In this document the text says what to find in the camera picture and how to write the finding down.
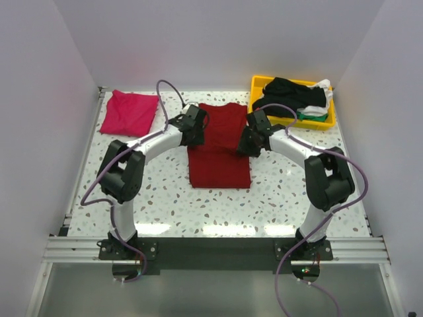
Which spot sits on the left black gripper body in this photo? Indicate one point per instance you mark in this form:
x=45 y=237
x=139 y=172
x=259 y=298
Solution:
x=198 y=137

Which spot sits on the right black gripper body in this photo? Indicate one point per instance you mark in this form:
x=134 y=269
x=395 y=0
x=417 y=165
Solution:
x=248 y=144

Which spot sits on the dark red t shirt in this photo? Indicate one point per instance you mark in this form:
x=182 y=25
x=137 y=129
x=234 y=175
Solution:
x=216 y=164

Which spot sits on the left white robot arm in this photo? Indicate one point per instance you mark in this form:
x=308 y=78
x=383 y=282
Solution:
x=121 y=174

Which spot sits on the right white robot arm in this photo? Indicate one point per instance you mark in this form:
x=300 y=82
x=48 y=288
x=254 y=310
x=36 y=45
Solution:
x=328 y=180

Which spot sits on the green t shirt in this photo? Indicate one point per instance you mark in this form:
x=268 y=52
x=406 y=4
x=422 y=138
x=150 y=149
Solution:
x=307 y=117

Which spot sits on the black t shirt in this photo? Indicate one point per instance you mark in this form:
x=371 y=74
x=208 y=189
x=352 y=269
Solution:
x=290 y=94

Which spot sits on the white t shirt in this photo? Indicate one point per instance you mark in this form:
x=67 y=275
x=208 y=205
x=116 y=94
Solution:
x=315 y=109

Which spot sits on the folded pink t shirt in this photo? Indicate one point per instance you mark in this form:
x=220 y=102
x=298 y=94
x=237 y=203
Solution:
x=129 y=114

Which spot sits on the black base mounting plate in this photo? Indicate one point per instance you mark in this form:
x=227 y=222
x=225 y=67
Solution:
x=151 y=256

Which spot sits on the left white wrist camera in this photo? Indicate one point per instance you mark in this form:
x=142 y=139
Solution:
x=187 y=106

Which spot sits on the aluminium frame rail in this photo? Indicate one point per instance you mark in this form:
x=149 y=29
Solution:
x=64 y=249

